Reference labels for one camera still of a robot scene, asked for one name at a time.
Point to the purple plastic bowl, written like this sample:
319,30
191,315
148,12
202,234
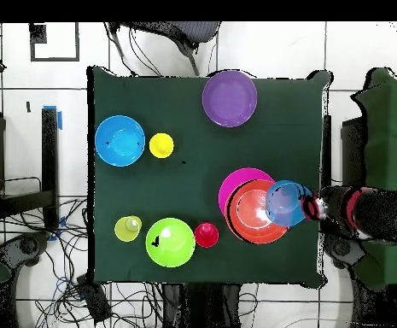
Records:
230,98

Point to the red plastic cup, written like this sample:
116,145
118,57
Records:
206,235

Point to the green plastic bowl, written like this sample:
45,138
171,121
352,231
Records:
174,249

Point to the grey office chair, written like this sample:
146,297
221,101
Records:
198,32

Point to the translucent yellow-green plastic cup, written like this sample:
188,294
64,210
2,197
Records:
124,232

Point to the small dark blue bowl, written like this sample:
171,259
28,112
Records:
283,201

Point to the black power strip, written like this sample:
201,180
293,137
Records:
94,300

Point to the dark green table cloth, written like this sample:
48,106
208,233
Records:
184,102

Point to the black floor device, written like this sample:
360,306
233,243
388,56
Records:
24,247
343,253

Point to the yellow plastic cup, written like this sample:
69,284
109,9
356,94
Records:
161,145

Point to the black metal frame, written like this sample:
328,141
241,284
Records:
49,153
353,153

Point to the orange plastic bowl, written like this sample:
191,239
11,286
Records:
249,222

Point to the large light blue bowl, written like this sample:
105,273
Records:
119,140

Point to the pink plastic bowl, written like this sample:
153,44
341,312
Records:
235,181

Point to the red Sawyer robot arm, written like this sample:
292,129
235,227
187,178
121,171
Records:
382,212

